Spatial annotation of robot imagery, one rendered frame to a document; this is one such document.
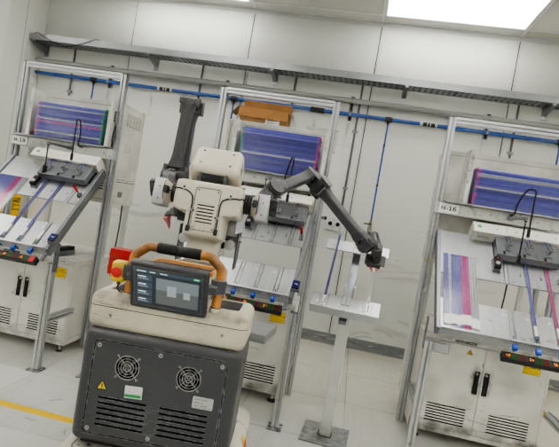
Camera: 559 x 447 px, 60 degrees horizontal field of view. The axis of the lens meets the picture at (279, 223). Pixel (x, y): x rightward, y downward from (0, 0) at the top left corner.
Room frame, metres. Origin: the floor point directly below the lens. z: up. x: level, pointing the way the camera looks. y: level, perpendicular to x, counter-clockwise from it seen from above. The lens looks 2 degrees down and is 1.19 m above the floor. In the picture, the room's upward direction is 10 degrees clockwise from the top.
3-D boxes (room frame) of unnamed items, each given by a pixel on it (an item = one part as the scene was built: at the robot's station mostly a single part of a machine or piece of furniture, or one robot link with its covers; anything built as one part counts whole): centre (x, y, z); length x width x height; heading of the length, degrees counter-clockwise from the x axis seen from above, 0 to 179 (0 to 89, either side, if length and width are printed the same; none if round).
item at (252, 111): (3.41, 0.14, 1.82); 0.68 x 0.30 x 0.20; 81
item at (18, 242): (3.28, 1.56, 0.66); 1.01 x 0.73 x 1.31; 171
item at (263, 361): (3.23, 0.11, 0.31); 0.70 x 0.65 x 0.62; 81
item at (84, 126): (3.48, 1.54, 0.95); 1.35 x 0.82 x 1.90; 171
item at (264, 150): (3.10, 0.07, 1.52); 0.51 x 0.13 x 0.27; 81
